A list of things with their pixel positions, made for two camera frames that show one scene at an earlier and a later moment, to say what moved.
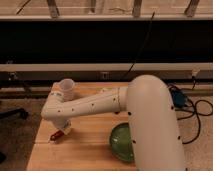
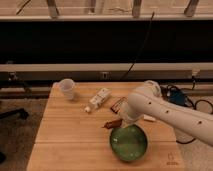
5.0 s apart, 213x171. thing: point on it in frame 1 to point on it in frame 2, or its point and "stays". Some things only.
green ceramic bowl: [121, 142] stays
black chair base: [19, 112] stays
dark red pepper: [57, 135] to [113, 124]
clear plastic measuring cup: [67, 86] stays
